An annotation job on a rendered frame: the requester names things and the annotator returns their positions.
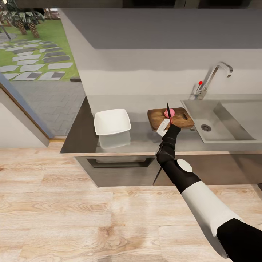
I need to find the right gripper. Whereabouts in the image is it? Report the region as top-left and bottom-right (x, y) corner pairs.
(162, 124), (181, 142)

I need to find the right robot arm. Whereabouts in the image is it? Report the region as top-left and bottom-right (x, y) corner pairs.
(155, 119), (262, 262)

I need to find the parer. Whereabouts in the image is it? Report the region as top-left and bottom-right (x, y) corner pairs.
(167, 104), (173, 125)

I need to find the cutting board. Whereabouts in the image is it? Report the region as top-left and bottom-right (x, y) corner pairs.
(148, 107), (195, 130)

